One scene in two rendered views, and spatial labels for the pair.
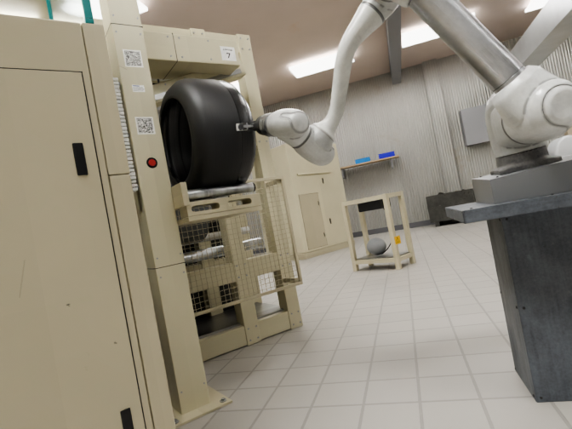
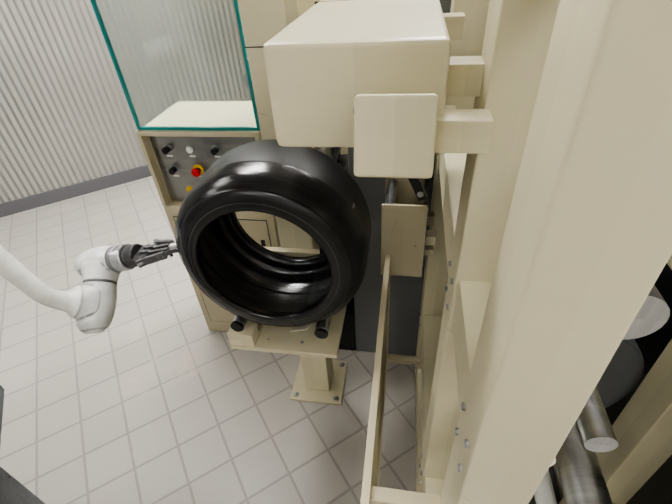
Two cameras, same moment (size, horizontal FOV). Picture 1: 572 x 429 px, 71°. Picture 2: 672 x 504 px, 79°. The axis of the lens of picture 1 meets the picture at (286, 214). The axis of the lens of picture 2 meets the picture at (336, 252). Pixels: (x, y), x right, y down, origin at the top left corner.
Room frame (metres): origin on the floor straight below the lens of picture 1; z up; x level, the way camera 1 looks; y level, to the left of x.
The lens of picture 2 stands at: (2.78, -0.27, 1.90)
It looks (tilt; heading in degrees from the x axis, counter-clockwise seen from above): 38 degrees down; 136
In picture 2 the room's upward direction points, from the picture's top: 4 degrees counter-clockwise
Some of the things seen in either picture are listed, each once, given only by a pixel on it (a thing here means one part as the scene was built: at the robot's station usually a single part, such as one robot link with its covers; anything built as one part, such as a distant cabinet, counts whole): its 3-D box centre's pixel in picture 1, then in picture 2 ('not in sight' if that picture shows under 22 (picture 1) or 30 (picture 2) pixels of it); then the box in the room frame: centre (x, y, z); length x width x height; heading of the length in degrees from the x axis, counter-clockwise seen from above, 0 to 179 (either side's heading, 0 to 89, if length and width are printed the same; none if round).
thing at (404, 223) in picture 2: not in sight; (403, 226); (2.10, 0.75, 1.05); 0.20 x 0.15 x 0.30; 124
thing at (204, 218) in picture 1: (210, 217); (294, 312); (1.91, 0.35, 0.80); 0.37 x 0.36 x 0.02; 34
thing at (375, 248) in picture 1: (377, 231); not in sight; (4.49, -0.97, 0.40); 0.60 x 0.35 x 0.80; 44
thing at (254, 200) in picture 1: (221, 205); (256, 302); (1.79, 0.27, 0.83); 0.36 x 0.09 x 0.06; 124
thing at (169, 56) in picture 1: (180, 58); (371, 48); (2.22, 0.42, 1.71); 0.61 x 0.25 x 0.15; 124
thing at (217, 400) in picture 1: (191, 403); (319, 379); (1.75, 0.55, 0.01); 0.27 x 0.27 x 0.02; 34
